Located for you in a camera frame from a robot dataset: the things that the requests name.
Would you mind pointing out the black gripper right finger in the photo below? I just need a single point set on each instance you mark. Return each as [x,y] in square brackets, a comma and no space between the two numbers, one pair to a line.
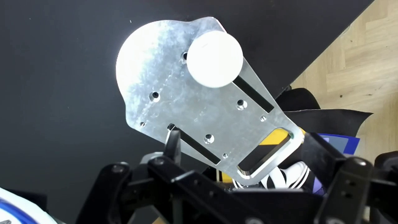
[331,165]

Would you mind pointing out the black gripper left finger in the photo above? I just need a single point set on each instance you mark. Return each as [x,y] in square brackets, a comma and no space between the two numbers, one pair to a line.
[194,190]

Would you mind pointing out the blue flat item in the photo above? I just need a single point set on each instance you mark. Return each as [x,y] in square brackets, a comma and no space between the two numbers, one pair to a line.
[342,143]

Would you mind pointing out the black bag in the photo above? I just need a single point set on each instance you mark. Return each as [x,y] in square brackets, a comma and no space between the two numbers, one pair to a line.
[327,118]

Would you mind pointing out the yellow item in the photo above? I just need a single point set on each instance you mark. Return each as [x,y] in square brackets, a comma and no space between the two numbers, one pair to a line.
[276,137]

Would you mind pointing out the silver metal plate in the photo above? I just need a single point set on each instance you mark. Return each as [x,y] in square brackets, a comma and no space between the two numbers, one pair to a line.
[165,82]

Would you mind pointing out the white and blue object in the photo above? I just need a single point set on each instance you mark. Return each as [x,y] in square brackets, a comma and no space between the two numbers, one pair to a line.
[20,209]

